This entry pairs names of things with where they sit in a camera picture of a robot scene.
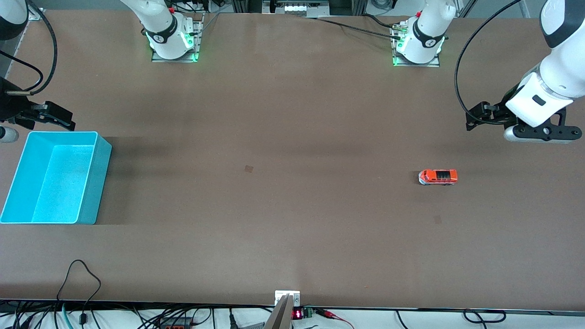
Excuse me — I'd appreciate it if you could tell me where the orange toy bus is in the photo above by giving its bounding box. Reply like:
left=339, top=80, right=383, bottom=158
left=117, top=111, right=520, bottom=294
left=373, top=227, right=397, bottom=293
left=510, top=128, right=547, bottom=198
left=418, top=169, right=458, bottom=186

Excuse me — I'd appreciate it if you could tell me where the blue plastic box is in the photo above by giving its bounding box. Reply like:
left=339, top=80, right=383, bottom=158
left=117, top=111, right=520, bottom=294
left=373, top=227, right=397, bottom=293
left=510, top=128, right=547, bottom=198
left=0, top=131, right=112, bottom=225

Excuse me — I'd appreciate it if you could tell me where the grey metal bar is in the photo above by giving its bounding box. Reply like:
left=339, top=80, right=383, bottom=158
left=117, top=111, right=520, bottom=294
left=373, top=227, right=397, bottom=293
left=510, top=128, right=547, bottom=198
left=264, top=294, right=293, bottom=329

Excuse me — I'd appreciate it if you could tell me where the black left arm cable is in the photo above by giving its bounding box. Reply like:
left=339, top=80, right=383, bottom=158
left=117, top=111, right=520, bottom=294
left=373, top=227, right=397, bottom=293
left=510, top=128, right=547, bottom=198
left=454, top=0, right=524, bottom=126

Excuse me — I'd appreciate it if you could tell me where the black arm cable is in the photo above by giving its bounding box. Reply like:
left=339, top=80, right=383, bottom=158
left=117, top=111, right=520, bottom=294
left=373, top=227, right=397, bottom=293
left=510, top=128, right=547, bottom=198
left=454, top=0, right=524, bottom=126
left=0, top=0, right=59, bottom=96

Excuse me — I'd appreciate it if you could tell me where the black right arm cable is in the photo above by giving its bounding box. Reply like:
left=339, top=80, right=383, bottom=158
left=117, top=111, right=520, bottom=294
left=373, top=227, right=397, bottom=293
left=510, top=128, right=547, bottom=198
left=0, top=0, right=59, bottom=96

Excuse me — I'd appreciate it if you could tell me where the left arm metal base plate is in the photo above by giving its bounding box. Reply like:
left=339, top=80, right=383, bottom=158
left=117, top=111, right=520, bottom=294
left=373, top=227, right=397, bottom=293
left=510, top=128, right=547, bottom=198
left=391, top=21, right=441, bottom=68

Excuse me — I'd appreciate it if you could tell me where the short black table cable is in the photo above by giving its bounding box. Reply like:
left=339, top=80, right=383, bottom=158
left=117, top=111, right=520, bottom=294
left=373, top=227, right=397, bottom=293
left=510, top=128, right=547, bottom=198
left=361, top=14, right=399, bottom=28

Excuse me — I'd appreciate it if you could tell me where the long black table cable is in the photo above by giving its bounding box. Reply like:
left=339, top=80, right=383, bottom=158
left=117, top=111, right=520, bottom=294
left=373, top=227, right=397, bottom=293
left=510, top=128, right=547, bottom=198
left=302, top=16, right=405, bottom=39

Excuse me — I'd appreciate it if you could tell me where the black looped usb cable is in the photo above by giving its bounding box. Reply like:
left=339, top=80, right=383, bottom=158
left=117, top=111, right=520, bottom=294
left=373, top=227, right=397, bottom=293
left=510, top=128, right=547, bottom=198
left=56, top=260, right=102, bottom=325

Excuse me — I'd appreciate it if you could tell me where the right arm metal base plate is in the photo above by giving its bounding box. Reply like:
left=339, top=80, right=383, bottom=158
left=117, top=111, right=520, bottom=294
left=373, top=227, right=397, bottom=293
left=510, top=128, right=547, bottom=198
left=152, top=11, right=205, bottom=62

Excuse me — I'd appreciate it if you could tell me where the thin grey cable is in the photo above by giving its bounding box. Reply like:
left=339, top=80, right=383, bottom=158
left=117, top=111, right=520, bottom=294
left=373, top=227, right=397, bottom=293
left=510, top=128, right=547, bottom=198
left=194, top=13, right=221, bottom=37

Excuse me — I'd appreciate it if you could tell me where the black coiled cable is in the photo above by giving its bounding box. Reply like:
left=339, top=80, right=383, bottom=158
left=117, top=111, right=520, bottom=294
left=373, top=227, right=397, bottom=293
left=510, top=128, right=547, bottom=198
left=463, top=309, right=507, bottom=324

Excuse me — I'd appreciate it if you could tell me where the aluminium frame structure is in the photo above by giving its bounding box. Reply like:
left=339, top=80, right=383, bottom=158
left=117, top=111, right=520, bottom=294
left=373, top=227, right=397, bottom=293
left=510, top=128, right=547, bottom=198
left=231, top=0, right=366, bottom=18

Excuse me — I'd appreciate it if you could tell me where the red clip lead cable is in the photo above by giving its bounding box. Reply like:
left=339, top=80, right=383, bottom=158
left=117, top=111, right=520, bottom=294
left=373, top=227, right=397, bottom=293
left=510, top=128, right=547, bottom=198
left=315, top=308, right=355, bottom=329

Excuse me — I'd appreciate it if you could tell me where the white mounting bracket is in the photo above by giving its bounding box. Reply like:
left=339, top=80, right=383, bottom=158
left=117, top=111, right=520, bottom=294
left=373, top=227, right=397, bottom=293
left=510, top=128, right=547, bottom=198
left=275, top=290, right=301, bottom=307

